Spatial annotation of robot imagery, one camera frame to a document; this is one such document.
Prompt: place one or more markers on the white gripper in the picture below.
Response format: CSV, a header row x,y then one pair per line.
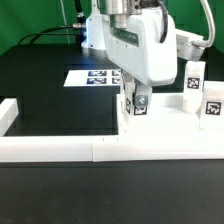
x,y
137,50

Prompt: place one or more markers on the white square tabletop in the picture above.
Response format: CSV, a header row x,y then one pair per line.
x,y
165,115

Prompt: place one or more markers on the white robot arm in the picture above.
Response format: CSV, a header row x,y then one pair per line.
x,y
118,11

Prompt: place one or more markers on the white sheet with AprilTags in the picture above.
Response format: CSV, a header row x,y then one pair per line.
x,y
81,78

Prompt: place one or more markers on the white U-shaped obstacle fence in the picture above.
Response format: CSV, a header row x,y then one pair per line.
x,y
120,147

